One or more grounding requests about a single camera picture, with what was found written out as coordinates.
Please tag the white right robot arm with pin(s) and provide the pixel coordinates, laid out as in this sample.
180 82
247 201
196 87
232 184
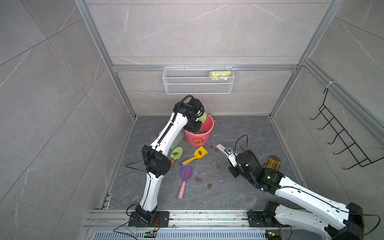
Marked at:
320 215

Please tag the white cleaning brush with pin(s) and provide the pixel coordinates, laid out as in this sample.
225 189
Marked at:
222 149

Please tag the pink plastic bucket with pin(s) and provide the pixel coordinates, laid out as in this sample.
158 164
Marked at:
202 137

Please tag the yellow sponge in basket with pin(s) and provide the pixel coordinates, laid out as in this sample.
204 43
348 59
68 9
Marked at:
220 75

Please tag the plaid brown cloth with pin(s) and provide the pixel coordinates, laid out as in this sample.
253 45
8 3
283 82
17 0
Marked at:
274 163

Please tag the yellow toy trowel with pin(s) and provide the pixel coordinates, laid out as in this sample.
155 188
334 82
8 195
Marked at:
198 154

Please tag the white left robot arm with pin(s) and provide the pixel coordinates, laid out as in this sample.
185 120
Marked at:
147 174

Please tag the green trowel wooden handle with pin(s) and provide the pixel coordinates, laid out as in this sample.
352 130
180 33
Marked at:
203 117

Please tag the white wire wall basket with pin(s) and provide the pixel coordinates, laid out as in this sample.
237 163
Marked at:
195 80

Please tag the black wall hook rack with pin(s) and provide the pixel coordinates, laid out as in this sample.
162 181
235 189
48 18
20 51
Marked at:
341 134

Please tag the mint green tissue box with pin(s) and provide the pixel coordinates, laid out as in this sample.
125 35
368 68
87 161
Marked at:
178 139

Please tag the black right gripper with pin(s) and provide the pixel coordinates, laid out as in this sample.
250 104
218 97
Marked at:
231 169

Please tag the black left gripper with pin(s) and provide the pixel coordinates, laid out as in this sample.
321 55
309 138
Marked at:
196 130

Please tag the green trowel near tissue box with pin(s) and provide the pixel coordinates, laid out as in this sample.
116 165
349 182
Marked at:
176 154

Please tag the purple trowel pink handle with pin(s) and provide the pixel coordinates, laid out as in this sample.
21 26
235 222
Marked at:
186 174

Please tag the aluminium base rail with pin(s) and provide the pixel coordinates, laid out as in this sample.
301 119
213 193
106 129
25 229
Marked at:
185 225

